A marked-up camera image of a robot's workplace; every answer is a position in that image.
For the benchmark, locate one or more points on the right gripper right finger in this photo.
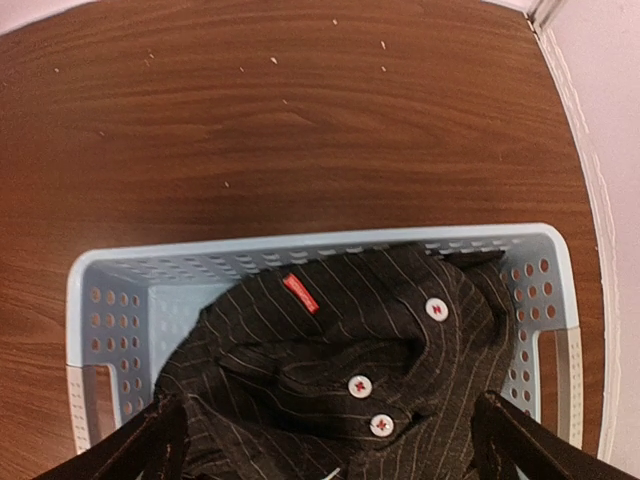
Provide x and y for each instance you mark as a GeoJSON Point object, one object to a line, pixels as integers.
{"type": "Point", "coordinates": [509, 444]}

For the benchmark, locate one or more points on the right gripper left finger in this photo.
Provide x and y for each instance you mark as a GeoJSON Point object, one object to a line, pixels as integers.
{"type": "Point", "coordinates": [150, 446]}

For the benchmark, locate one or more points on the light blue perforated plastic basket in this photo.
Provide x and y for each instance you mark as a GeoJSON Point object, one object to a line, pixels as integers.
{"type": "Point", "coordinates": [128, 309]}

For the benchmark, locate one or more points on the black pinstriped long sleeve shirt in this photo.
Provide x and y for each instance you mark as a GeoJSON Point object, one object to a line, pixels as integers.
{"type": "Point", "coordinates": [356, 366]}

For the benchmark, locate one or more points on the right aluminium corner post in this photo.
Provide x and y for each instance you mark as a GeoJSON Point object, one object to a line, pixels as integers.
{"type": "Point", "coordinates": [540, 13]}

